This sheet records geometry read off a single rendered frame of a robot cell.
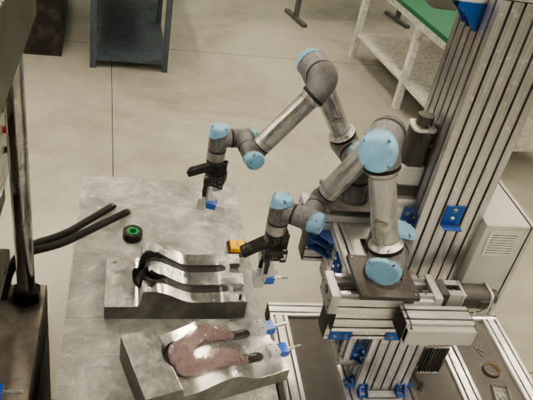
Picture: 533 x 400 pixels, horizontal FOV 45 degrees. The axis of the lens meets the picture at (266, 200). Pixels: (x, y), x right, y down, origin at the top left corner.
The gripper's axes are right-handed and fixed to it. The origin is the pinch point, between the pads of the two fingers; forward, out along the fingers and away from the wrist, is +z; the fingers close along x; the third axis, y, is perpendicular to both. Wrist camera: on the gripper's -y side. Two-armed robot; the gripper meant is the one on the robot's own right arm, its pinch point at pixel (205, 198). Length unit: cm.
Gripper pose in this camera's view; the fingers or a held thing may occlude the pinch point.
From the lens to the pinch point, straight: 269.4
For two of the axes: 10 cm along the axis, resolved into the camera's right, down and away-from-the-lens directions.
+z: -1.6, 8.1, 5.7
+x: 1.8, -5.4, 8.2
